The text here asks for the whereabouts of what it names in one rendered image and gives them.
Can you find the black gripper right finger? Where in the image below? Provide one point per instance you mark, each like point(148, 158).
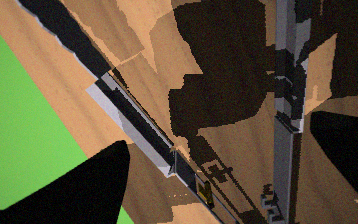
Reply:
point(337, 135)

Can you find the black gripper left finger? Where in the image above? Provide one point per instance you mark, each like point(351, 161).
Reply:
point(90, 193)

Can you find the light brown wooden board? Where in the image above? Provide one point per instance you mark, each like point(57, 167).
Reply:
point(203, 72)

